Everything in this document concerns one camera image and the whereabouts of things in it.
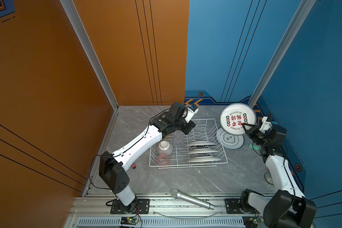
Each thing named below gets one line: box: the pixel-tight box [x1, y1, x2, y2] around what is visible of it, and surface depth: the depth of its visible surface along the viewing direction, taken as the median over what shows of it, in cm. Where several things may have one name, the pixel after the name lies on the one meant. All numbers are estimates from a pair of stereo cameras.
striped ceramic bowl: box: [157, 140, 173, 156], surface depth 91 cm
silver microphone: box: [171, 189, 215, 210], surface depth 75 cm
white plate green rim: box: [216, 127, 245, 150], surface depth 99 cm
